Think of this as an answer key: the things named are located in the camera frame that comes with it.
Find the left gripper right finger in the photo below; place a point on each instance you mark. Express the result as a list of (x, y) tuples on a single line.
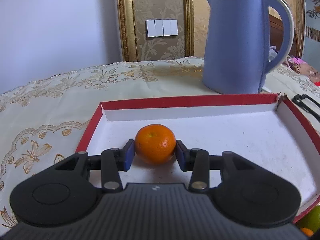
[(195, 160)]

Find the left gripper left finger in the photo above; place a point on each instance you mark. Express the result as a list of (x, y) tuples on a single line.
[(114, 160)]

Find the small orange mandarin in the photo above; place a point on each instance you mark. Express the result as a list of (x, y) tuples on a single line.
[(155, 144)]

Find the large orange mandarin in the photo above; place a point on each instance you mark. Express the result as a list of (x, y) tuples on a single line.
[(307, 232)]

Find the red shallow cardboard box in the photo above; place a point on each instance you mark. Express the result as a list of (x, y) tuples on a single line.
[(266, 129)]

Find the cream gold patterned tablecloth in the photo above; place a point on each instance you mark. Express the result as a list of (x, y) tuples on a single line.
[(43, 121)]

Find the blue electric kettle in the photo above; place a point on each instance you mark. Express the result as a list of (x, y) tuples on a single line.
[(238, 44)]

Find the colourful bedding pile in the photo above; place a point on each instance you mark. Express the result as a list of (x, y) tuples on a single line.
[(295, 67)]

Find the wooden bed headboard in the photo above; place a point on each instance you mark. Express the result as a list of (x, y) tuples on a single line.
[(277, 33)]

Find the white wall light switches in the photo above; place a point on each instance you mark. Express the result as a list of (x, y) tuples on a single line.
[(160, 28)]

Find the gold picture frame moulding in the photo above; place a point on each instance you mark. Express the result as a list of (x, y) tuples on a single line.
[(128, 29)]

